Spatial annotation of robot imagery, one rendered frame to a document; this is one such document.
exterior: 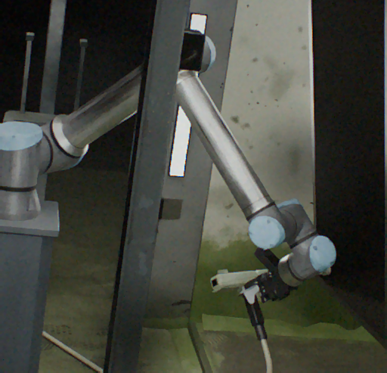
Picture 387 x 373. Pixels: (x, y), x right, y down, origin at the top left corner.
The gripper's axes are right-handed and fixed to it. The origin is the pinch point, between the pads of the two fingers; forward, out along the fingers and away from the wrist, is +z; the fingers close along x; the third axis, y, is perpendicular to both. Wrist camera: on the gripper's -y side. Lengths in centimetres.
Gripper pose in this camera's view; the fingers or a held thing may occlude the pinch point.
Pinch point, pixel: (246, 290)
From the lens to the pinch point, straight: 298.0
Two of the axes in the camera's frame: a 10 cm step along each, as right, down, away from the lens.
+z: -5.4, 4.3, 7.2
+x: 7.9, -0.4, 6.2
